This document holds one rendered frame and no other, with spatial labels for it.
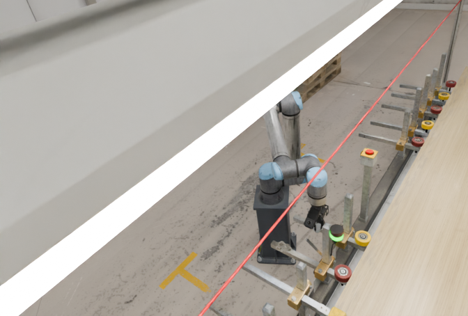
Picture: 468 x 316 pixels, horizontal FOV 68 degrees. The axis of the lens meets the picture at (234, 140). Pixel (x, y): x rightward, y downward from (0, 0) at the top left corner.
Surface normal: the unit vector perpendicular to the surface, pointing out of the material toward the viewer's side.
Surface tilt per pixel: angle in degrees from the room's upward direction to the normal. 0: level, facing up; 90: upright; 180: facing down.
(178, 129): 90
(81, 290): 0
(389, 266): 0
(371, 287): 0
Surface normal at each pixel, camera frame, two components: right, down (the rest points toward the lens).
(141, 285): -0.14, -0.83
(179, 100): 0.61, -0.18
